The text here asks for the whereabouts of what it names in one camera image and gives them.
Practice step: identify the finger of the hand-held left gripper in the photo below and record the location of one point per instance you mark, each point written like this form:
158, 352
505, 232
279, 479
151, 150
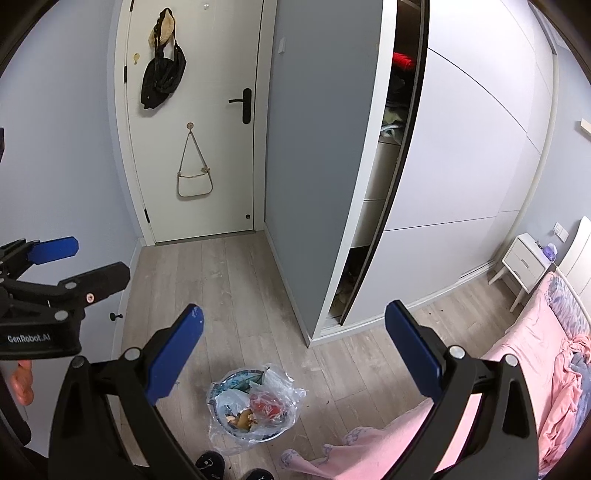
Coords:
104, 277
55, 247

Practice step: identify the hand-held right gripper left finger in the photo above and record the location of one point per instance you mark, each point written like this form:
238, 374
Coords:
175, 350

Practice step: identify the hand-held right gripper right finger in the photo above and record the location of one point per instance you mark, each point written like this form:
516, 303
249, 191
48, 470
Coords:
413, 350

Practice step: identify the trash bin with plastic liner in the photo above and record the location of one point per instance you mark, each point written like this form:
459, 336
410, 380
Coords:
240, 383

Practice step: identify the person's left hand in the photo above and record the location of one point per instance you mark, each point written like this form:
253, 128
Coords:
23, 385

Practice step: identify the pink bed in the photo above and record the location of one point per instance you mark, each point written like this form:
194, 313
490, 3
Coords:
508, 350

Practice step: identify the brown fruit peel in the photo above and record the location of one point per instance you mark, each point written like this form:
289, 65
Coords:
240, 421

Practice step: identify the red plastic wrapper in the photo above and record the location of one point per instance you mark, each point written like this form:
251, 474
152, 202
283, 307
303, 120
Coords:
268, 408

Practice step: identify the dark printed slipper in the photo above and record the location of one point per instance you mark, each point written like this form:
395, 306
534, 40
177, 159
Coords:
259, 475
210, 466

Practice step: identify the white handbag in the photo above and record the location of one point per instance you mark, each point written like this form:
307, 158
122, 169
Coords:
196, 184

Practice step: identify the white nightstand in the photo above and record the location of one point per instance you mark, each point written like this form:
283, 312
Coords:
521, 267

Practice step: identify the white door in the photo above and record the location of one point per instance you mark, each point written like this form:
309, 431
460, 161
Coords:
207, 161

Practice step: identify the purple floral duvet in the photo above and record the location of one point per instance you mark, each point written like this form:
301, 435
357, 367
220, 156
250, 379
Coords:
570, 369

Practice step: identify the small purple device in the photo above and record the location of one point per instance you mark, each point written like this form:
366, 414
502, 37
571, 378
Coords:
550, 252

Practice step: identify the white padded headboard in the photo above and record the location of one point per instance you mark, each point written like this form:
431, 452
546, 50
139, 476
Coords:
577, 263

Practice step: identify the white wardrobe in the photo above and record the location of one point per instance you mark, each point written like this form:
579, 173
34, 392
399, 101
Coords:
461, 161

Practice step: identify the black bag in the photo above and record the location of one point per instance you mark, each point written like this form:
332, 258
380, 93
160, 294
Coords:
161, 78

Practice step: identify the woven straw hat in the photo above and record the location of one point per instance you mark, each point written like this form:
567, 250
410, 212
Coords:
164, 30

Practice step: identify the red folded clothing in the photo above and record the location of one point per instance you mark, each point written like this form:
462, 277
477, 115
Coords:
401, 61

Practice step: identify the white bedside wall socket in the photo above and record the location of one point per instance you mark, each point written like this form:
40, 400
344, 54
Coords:
560, 230

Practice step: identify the beige wall fixture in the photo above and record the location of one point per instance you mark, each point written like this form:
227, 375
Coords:
586, 126

